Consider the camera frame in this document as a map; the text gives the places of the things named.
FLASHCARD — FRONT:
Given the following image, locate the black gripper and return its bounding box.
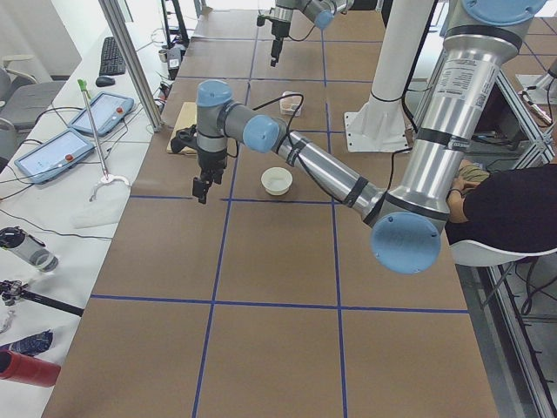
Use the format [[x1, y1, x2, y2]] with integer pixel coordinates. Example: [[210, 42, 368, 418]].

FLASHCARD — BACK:
[[192, 150, 227, 204], [271, 19, 291, 67]]

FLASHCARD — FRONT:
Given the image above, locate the clear plastic egg box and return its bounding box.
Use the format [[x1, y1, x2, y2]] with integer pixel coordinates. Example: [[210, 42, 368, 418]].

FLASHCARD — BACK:
[[279, 91, 304, 118]]

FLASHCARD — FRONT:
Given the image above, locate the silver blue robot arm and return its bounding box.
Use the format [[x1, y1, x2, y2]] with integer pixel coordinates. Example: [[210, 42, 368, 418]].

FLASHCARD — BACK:
[[194, 1, 358, 192], [193, 1, 543, 274]]

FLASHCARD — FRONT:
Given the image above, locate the bamboo cutting board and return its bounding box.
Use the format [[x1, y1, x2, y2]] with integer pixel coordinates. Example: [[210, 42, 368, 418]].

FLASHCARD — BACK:
[[166, 102, 197, 157]]

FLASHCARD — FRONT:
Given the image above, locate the white bowl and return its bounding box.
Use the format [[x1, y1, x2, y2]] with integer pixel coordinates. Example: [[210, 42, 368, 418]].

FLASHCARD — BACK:
[[260, 167, 293, 196]]

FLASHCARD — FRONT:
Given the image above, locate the blue teach pendant far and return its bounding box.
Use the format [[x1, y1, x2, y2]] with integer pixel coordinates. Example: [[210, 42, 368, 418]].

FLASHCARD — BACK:
[[68, 92, 135, 137]]

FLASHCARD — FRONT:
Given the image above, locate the blue teach pendant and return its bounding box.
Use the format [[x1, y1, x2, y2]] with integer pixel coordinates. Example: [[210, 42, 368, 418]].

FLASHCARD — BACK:
[[15, 128, 95, 185], [68, 92, 135, 137]]

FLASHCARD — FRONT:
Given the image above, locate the black computer mouse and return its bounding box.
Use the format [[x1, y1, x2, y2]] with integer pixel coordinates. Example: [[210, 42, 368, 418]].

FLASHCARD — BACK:
[[95, 76, 116, 87]]

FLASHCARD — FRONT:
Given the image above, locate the blue teach pendant near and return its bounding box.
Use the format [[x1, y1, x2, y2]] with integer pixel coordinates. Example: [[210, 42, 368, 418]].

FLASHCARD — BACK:
[[15, 128, 95, 185]]

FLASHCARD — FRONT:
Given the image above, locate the black keyboard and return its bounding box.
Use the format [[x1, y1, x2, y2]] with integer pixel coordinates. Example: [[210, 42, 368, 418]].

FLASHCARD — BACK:
[[99, 37, 126, 76]]

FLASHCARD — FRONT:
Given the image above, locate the clear water bottle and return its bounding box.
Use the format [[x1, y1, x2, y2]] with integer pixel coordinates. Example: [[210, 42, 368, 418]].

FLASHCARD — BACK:
[[1, 226, 58, 273]]

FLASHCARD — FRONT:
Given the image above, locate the grey office chair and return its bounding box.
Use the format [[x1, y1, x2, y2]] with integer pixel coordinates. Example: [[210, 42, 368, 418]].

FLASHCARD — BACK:
[[1, 54, 65, 133]]

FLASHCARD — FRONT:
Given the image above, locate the black tripod stick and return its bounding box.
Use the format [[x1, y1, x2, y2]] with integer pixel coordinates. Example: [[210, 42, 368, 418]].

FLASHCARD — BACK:
[[1, 280, 84, 317]]

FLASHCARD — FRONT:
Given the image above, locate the dark blue patterned cloth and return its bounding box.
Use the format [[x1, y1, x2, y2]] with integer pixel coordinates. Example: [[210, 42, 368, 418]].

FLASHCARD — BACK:
[[1, 330, 53, 357]]

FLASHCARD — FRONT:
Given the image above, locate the red bottle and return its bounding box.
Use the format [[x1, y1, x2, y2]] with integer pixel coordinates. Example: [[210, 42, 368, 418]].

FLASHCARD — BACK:
[[1, 351, 61, 388]]

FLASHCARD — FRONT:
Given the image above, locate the white chair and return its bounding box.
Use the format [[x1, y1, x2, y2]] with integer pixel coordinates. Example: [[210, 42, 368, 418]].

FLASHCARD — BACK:
[[450, 240, 556, 266]]

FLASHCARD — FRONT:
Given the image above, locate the seated person black shirt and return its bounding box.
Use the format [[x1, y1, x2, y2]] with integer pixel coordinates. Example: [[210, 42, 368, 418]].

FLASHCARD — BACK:
[[445, 159, 556, 253]]

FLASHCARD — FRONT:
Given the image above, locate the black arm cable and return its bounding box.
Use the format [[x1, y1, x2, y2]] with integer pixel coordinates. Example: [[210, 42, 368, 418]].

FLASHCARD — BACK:
[[252, 93, 349, 206]]

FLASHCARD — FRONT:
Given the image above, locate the grabber stick green handle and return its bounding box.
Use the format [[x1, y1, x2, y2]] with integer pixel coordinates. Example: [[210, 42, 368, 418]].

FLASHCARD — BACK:
[[77, 78, 131, 202]]

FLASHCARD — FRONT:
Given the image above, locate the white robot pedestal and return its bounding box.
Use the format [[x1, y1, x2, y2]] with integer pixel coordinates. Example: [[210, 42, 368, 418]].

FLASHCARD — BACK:
[[345, 0, 436, 152]]

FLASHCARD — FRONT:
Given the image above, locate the aluminium frame post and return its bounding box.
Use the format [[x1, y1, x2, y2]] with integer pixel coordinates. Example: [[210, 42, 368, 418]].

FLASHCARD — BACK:
[[98, 0, 163, 132]]

